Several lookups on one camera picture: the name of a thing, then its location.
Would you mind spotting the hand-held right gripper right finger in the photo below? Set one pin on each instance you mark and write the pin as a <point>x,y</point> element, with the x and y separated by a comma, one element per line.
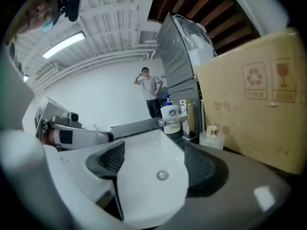
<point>239,188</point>

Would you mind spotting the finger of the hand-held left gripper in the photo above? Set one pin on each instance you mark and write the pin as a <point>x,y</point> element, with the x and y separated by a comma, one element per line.
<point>88,136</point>

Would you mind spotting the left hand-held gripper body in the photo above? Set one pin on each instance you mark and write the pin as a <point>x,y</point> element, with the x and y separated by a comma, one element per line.
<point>55,114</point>

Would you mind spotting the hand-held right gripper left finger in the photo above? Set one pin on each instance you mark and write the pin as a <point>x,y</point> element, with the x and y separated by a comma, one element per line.
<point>72,171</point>

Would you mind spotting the person's left forearm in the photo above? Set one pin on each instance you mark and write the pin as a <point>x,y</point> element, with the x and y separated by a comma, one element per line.
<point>48,138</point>

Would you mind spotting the dark sink counter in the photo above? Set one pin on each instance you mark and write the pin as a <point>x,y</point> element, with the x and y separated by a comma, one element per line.
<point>134,128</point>

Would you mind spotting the glass bottle with gold cap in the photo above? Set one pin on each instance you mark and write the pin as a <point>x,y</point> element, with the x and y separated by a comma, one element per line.
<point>212,139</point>

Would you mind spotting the white sink basin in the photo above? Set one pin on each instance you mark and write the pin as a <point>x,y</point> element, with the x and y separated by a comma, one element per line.
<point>148,152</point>

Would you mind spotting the chrome sink drain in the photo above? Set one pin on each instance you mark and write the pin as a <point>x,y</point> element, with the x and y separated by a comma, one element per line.
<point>162,175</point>

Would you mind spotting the white pump soap bottle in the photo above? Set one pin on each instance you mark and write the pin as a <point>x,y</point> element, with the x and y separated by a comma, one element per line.
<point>169,114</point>

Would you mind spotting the white air conditioner unit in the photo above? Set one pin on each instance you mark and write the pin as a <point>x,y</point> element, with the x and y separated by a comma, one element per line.
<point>46,71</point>

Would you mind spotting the small ceiling light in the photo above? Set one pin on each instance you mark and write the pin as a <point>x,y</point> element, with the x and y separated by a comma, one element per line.
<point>26,78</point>

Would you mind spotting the long ceiling light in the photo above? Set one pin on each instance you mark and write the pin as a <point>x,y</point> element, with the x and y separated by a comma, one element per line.
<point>63,44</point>

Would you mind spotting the large cardboard box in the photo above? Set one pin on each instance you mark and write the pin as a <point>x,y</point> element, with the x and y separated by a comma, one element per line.
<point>251,104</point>

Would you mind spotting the blue face mask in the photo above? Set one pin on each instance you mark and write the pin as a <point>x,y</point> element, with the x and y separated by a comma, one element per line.
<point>46,26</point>

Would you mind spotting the chrome faucet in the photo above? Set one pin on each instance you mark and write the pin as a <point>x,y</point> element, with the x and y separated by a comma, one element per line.
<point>177,122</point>

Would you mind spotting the person's head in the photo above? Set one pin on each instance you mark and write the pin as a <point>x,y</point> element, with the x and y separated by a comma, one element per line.
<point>36,11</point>

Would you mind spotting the grey metal appliance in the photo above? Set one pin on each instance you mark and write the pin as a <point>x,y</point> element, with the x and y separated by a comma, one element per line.
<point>175,59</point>

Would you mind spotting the white plastic wrap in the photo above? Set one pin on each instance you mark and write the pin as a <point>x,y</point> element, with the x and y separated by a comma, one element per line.
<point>194,39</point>

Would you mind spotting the black head-mounted camera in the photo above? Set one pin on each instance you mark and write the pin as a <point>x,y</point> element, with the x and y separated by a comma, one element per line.
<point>72,1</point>

